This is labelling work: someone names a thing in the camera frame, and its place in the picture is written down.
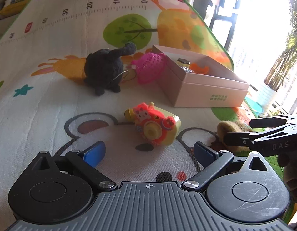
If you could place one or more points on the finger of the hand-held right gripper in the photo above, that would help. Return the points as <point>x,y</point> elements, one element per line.
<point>237,139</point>
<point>261,122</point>

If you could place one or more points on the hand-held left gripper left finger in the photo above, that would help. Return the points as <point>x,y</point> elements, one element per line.
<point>94,152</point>

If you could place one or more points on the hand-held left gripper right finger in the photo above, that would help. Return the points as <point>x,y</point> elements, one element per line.
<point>203,152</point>

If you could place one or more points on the tan fuzzy glove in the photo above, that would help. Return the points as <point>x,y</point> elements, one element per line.
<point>229,126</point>

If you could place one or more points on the pink cardboard box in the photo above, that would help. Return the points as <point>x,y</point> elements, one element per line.
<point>206,93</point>

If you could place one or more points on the yellow and pink toy camera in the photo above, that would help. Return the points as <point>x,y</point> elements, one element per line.
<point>153,125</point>

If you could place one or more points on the black plush toy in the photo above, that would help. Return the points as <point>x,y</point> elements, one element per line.
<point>102,69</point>

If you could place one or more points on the small clear plastic bag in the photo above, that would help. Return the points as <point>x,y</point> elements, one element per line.
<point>188,70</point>

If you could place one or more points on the pink plastic basket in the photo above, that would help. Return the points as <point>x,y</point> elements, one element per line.
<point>148,67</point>

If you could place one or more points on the person's right hand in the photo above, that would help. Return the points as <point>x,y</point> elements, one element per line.
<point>294,175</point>

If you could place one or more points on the teal plastic basin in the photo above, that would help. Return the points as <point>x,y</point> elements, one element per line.
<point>255,105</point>

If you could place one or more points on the tall potted palm plant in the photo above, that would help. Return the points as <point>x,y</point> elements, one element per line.
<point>268,96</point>

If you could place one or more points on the orange plastic shell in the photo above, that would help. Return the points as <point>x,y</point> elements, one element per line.
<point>199,68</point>

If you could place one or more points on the colourful cartoon play mat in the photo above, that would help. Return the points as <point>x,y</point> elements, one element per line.
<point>66,41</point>

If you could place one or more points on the yellow and white plush toy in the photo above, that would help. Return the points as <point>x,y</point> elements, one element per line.
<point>11,6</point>

